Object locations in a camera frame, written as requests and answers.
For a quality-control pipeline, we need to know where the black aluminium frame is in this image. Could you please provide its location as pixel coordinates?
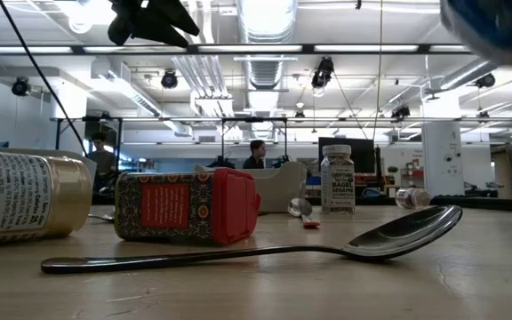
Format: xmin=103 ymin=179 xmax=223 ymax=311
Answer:
xmin=91 ymin=195 xmax=512 ymax=213

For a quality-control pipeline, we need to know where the small clear glass jar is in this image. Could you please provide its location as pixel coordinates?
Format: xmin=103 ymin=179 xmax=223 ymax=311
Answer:
xmin=395 ymin=187 xmax=433 ymax=211

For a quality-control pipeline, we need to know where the thin hanging cable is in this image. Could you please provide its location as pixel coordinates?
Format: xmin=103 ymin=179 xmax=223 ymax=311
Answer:
xmin=372 ymin=0 xmax=384 ymax=141

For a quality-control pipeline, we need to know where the black power cable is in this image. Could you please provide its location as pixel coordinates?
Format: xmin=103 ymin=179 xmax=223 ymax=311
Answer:
xmin=0 ymin=0 xmax=91 ymax=157

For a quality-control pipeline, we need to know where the silver spoon white orange handle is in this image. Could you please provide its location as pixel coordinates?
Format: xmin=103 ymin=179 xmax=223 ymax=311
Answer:
xmin=287 ymin=197 xmax=323 ymax=230

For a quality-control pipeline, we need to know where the person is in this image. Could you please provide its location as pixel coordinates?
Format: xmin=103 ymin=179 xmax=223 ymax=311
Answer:
xmin=86 ymin=132 xmax=118 ymax=196
xmin=242 ymin=139 xmax=268 ymax=171

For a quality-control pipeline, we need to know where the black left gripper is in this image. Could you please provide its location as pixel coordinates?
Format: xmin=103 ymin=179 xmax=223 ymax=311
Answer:
xmin=107 ymin=0 xmax=202 ymax=49

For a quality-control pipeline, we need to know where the background black frame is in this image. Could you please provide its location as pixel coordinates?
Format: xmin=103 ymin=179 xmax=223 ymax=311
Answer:
xmin=51 ymin=115 xmax=512 ymax=157

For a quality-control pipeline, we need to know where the bagel seasoning jar white lid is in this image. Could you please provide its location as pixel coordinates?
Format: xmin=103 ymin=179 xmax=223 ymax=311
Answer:
xmin=320 ymin=144 xmax=356 ymax=215

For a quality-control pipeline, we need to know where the black monitor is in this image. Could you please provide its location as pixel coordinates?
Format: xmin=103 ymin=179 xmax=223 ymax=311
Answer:
xmin=317 ymin=136 xmax=377 ymax=174

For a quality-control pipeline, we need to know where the white pillar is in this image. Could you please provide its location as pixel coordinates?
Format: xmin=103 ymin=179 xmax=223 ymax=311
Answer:
xmin=420 ymin=120 xmax=465 ymax=197

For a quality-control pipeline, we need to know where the seasoning jar gold lid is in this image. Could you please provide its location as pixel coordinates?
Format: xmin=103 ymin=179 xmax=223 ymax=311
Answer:
xmin=0 ymin=148 xmax=93 ymax=247

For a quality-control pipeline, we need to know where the black light bar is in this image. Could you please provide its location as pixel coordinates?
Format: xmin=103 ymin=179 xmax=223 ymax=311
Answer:
xmin=0 ymin=43 xmax=475 ymax=56

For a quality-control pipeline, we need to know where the pale grey plastic bin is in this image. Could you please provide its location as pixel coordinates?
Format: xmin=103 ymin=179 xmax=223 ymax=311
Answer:
xmin=193 ymin=160 xmax=309 ymax=214

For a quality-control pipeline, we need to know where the black hanging camera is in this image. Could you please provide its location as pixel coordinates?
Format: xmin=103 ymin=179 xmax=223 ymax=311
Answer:
xmin=476 ymin=73 xmax=497 ymax=89
xmin=390 ymin=104 xmax=412 ymax=121
xmin=11 ymin=76 xmax=31 ymax=97
xmin=160 ymin=69 xmax=180 ymax=90
xmin=310 ymin=56 xmax=335 ymax=89

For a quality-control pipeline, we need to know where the yellow blue noodle packet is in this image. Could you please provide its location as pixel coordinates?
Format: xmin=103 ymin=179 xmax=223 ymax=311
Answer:
xmin=439 ymin=0 xmax=512 ymax=67

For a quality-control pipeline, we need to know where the dark metal spoon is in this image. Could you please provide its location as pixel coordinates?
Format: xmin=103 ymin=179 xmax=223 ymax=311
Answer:
xmin=40 ymin=204 xmax=464 ymax=275

